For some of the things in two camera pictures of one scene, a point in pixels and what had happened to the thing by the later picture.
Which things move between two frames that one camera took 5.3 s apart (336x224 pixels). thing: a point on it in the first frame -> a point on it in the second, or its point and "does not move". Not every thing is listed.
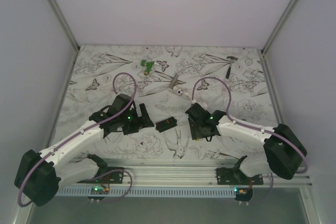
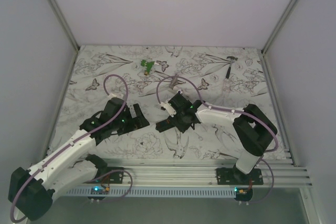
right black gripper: (195, 133) -> (182, 128)
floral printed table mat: (168, 81) does not move
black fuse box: (164, 125) does not move
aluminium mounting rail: (193, 171) does not move
